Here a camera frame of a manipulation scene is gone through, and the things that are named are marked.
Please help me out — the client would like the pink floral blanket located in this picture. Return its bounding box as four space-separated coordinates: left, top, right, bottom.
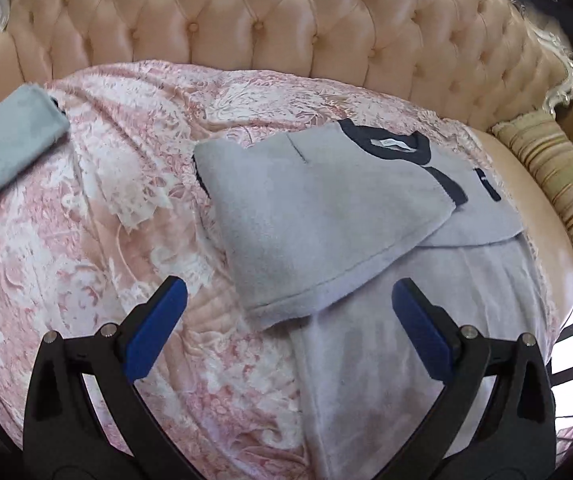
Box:
0 59 552 480

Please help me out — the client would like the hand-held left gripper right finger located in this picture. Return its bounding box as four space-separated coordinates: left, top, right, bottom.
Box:
386 278 557 480

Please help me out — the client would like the beige tufted leather sofa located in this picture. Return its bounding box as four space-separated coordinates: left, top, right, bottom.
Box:
0 0 573 321

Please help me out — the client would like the striped cushion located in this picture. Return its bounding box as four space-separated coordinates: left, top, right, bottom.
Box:
491 112 573 266

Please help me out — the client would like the folded teal cloth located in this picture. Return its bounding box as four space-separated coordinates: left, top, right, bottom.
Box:
0 83 71 228

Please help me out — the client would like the grey sweater with navy trim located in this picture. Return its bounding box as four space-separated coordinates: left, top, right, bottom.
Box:
192 119 524 332

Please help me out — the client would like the pale lilac garment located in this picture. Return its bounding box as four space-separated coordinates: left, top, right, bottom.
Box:
289 232 554 480

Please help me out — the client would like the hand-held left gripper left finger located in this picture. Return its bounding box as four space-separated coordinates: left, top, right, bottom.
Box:
23 275 202 480

